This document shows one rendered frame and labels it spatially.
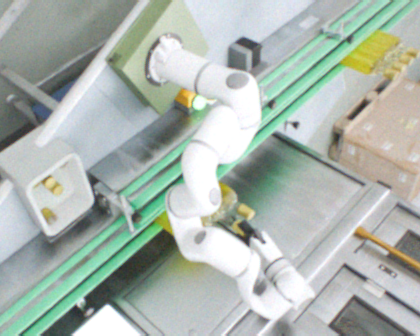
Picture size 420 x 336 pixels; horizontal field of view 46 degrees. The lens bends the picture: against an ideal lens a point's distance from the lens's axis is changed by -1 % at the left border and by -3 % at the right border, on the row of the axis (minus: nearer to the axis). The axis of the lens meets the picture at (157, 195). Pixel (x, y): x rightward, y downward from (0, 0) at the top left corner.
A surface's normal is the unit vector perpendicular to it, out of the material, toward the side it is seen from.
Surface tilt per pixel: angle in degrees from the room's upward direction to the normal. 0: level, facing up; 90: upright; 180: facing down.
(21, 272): 90
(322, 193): 90
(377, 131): 82
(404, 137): 90
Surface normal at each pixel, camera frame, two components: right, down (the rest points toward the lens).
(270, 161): -0.13, -0.63
